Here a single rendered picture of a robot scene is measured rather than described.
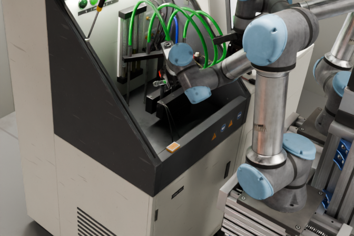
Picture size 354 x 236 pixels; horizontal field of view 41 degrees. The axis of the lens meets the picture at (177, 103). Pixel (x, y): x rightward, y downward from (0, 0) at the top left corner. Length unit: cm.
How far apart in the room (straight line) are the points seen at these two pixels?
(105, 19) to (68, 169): 70
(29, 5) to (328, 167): 127
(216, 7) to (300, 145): 102
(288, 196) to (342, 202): 25
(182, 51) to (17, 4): 80
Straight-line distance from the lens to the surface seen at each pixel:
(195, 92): 150
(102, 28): 209
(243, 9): 174
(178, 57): 150
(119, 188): 202
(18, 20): 208
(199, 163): 211
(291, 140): 149
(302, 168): 148
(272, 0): 174
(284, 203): 157
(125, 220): 212
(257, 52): 121
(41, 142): 233
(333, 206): 175
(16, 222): 292
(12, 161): 331
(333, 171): 174
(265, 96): 127
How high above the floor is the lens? 213
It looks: 34 degrees down
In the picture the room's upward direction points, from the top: 6 degrees clockwise
